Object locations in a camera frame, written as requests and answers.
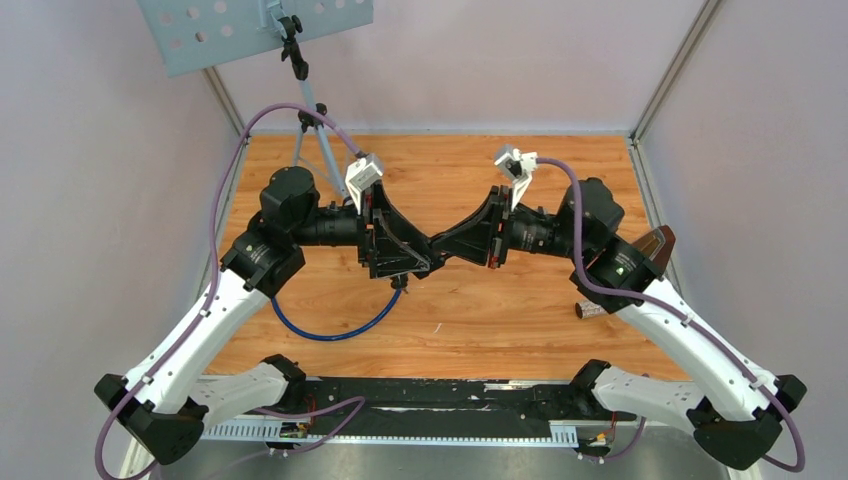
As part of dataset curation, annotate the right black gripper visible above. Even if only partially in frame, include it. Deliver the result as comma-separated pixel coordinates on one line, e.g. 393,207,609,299
432,184,588,269

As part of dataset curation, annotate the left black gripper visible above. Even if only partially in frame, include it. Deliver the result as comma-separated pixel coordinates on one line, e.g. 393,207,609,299
292,180,430,278

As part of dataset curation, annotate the blue cable lock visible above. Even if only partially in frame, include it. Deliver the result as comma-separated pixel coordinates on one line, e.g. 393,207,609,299
263,246,437,344

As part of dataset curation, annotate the black keys bunch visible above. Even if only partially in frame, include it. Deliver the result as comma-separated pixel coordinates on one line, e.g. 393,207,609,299
390,274,409,292

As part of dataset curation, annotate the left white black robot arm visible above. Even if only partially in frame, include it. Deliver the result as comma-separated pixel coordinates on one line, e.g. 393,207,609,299
95,165,435,465

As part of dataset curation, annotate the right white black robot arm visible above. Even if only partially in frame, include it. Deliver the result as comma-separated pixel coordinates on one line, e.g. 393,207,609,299
431,178,807,470

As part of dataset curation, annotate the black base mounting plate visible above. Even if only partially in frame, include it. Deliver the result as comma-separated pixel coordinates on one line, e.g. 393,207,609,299
273,377,614,439

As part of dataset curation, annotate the brown wooden metronome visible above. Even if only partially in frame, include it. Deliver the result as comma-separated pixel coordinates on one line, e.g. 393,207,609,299
632,225,676,275

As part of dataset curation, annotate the blue music stand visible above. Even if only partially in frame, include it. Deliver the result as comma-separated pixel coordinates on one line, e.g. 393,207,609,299
136,0,375,200

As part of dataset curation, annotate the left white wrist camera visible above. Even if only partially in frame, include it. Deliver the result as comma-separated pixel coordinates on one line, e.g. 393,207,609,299
345,153,385,214

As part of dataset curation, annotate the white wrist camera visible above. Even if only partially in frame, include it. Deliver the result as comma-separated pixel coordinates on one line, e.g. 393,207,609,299
494,145,538,211
345,153,385,214

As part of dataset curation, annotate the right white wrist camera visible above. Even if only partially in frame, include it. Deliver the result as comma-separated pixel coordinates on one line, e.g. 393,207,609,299
494,145,538,211

